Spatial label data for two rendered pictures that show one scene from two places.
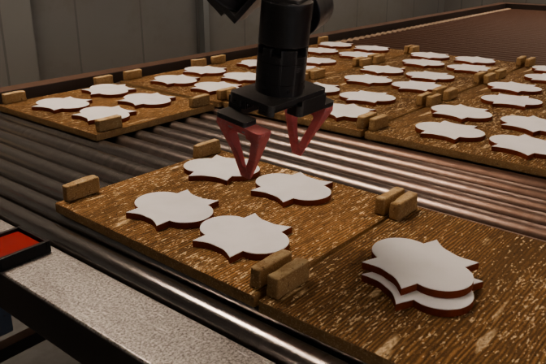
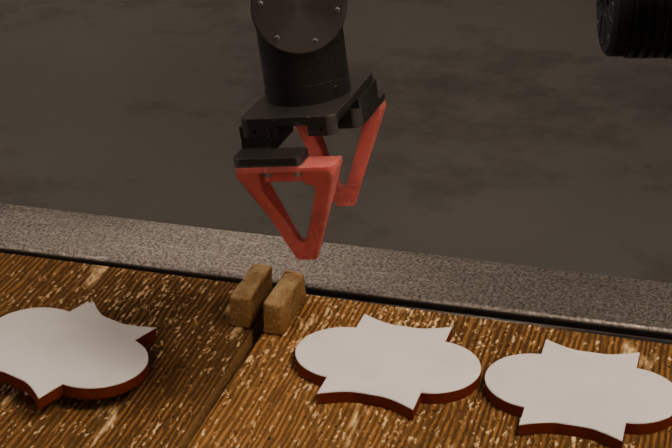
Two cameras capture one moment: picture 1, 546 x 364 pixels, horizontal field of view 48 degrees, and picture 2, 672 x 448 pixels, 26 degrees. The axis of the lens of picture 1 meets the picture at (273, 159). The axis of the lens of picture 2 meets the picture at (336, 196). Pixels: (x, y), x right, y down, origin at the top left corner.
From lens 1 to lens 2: 1.60 m
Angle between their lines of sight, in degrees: 130
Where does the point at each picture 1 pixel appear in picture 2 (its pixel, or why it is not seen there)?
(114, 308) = (467, 279)
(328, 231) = (252, 425)
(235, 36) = not seen: outside the picture
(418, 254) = (69, 358)
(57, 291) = (568, 280)
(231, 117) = not seen: hidden behind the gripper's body
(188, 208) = (547, 387)
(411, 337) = (69, 288)
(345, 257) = (194, 375)
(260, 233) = (358, 364)
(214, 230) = (439, 352)
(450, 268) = (17, 345)
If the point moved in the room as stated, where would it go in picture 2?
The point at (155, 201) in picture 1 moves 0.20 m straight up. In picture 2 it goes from (628, 388) to (655, 121)
